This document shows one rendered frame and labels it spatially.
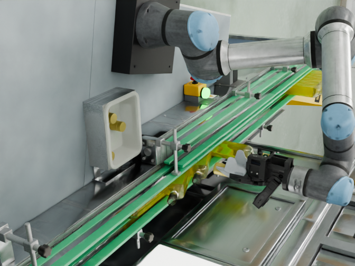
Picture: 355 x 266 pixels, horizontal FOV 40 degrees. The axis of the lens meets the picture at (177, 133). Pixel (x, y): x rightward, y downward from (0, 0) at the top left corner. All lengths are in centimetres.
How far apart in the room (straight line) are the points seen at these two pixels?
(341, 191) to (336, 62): 33
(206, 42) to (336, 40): 38
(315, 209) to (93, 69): 92
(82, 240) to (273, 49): 81
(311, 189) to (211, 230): 51
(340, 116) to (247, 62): 48
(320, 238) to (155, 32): 87
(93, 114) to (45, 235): 39
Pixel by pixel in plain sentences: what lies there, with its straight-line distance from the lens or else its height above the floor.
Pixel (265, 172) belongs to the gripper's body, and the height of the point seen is 134.
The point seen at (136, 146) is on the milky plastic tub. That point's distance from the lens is 169.
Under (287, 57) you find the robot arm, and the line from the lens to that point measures 158.
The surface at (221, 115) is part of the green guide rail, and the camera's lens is 193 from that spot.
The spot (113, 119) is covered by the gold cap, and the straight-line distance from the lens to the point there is 158.
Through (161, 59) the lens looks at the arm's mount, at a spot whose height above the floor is 82.
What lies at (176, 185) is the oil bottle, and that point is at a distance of 166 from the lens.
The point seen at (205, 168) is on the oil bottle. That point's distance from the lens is 178.
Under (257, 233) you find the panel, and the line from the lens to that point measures 170.
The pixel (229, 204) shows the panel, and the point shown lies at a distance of 185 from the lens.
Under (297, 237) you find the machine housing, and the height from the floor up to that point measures 136.
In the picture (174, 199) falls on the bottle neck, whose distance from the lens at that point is 161.
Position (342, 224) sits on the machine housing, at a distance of 187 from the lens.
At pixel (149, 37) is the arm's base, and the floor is 87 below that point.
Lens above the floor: 176
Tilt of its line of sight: 29 degrees down
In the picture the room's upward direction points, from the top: 102 degrees clockwise
